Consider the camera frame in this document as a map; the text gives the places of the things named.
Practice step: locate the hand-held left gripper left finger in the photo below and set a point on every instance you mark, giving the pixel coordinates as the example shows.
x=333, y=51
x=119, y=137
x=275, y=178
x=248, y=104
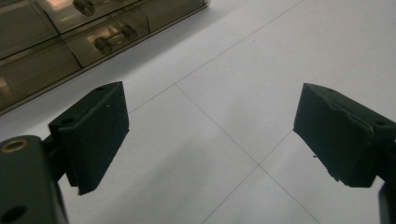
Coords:
x=93, y=133

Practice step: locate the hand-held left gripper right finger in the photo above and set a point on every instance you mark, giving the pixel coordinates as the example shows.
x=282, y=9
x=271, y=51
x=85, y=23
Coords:
x=336, y=137

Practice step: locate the smoky transparent drawer cabinet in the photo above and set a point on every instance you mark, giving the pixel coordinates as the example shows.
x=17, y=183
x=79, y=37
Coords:
x=31, y=68

